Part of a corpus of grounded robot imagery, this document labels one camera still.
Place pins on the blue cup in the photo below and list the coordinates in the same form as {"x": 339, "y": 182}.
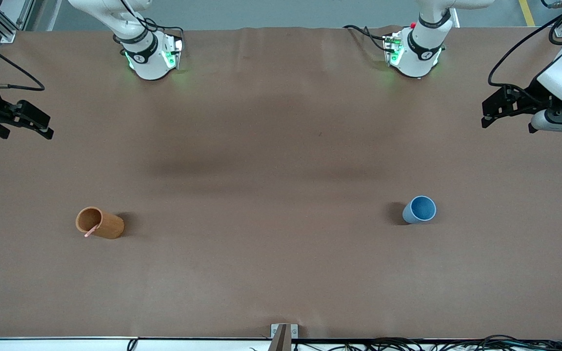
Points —
{"x": 415, "y": 214}

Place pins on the brown post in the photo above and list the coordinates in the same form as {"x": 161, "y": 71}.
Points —
{"x": 281, "y": 341}

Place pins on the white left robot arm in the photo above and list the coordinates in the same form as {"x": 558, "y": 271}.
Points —
{"x": 417, "y": 53}

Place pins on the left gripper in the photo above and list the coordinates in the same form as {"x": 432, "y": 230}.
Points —
{"x": 530, "y": 96}

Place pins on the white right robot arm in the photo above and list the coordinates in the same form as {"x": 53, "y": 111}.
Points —
{"x": 149, "y": 63}

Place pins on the white table edge rail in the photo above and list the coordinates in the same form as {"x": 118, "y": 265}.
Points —
{"x": 42, "y": 345}

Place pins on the small metal bracket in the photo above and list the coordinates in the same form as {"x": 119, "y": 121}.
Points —
{"x": 294, "y": 331}

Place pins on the brown table cover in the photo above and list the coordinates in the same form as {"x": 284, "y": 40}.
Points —
{"x": 271, "y": 253}

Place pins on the brown wooden cup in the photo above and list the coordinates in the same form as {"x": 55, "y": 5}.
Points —
{"x": 108, "y": 226}

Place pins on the pink chopstick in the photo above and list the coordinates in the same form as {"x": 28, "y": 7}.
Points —
{"x": 90, "y": 232}

